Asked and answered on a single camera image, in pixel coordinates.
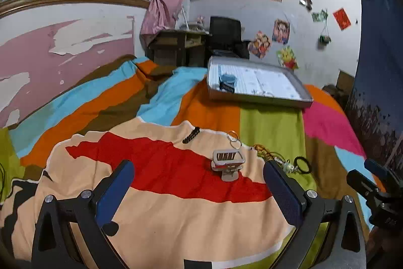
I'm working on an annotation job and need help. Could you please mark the grey metal tray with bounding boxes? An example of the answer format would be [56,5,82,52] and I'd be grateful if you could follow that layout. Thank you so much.
[206,55,314,109]

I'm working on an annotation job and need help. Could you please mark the silver claw hair clip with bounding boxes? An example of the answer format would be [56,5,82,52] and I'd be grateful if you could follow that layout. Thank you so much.
[210,148,246,182]

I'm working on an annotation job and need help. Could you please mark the cartoon face wall poster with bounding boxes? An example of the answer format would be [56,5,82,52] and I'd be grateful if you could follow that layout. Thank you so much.
[272,18,291,44]

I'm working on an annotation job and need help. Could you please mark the brown bag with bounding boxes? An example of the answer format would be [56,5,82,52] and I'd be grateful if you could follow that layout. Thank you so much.
[323,84,339,99]

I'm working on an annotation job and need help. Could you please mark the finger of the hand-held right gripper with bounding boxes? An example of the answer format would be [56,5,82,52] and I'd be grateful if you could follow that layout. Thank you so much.
[346,170,383,205]
[363,158,403,192]

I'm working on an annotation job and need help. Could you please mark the white printed tray liner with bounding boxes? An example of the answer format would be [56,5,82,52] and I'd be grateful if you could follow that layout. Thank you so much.
[209,63,307,99]

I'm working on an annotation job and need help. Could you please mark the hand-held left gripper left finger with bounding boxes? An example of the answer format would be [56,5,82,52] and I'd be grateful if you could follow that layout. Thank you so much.
[31,160,136,269]

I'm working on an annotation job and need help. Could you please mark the yellow bear wall poster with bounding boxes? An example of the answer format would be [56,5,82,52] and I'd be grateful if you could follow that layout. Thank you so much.
[277,47,299,70]

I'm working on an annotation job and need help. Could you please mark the black flat hair clip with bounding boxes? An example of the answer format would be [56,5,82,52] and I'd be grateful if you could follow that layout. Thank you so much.
[182,127,201,144]

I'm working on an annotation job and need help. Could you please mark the colourful striped blanket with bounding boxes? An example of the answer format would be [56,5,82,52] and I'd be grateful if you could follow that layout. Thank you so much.
[0,55,388,269]

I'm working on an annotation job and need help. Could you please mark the cardboard box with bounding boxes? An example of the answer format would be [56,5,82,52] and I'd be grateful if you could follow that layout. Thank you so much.
[337,70,356,96]

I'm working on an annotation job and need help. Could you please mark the gold chain with charm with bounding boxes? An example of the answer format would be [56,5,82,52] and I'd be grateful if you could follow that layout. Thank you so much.
[251,144,298,174]

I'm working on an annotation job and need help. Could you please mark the cartoon family wall poster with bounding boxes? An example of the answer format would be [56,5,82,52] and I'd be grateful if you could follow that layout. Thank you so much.
[248,31,272,59]

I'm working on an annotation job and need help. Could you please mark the peach and red blanket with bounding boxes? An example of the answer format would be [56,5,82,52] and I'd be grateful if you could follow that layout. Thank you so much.
[0,121,315,269]

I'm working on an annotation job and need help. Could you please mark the blue printed curtain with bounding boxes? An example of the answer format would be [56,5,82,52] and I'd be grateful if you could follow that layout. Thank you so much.
[345,0,403,169]

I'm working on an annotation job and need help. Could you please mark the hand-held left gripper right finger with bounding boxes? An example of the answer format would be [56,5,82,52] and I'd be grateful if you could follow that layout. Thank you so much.
[263,160,367,269]

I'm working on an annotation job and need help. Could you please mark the silver key rings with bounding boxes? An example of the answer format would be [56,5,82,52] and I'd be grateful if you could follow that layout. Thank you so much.
[227,130,242,150]

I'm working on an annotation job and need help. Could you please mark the black office chair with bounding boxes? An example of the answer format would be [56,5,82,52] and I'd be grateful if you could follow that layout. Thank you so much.
[206,16,251,60]

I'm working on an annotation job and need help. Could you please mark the wooden desk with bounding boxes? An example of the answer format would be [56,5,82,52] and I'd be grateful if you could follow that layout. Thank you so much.
[147,29,210,68]

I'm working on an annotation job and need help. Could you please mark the red wall envelope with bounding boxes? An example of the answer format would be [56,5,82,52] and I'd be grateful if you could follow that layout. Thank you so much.
[333,7,351,32]

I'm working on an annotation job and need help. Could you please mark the green wall stickers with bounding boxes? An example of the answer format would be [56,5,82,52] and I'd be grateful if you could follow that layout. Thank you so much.
[312,9,328,23]

